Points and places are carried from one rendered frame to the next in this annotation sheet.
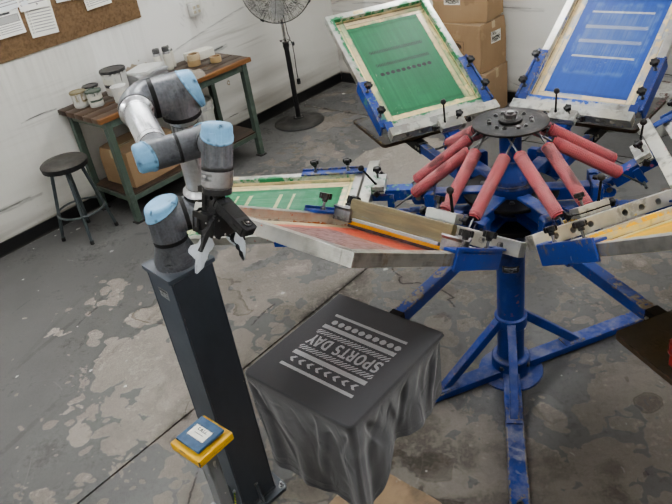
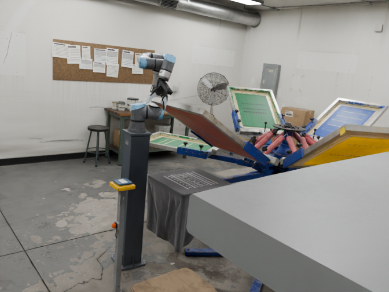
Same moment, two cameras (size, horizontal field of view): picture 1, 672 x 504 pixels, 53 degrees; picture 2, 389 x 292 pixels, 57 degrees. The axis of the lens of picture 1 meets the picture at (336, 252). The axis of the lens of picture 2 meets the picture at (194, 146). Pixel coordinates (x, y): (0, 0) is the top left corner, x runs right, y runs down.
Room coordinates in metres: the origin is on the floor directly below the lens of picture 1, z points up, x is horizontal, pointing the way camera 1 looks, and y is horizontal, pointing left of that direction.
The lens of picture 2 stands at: (-0.86, -0.18, 1.80)
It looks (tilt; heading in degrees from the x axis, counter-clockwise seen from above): 13 degrees down; 5
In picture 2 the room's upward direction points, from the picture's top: 6 degrees clockwise
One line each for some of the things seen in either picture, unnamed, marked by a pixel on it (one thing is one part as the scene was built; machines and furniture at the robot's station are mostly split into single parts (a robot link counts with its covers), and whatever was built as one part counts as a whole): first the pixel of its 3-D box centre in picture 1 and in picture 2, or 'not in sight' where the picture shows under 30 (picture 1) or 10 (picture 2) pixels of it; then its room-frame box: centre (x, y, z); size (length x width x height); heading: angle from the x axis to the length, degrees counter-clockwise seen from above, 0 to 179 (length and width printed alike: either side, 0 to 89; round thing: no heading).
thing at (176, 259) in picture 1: (173, 248); (137, 125); (1.98, 0.54, 1.25); 0.15 x 0.15 x 0.10
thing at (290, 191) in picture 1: (299, 188); (194, 137); (2.69, 0.12, 1.05); 1.08 x 0.61 x 0.23; 75
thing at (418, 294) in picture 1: (430, 288); (236, 178); (2.01, -0.32, 0.89); 1.24 x 0.06 x 0.06; 135
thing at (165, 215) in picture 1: (166, 217); (139, 111); (1.98, 0.53, 1.37); 0.13 x 0.12 x 0.14; 108
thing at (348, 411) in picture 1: (344, 352); (191, 179); (1.66, 0.03, 0.95); 0.48 x 0.44 x 0.01; 135
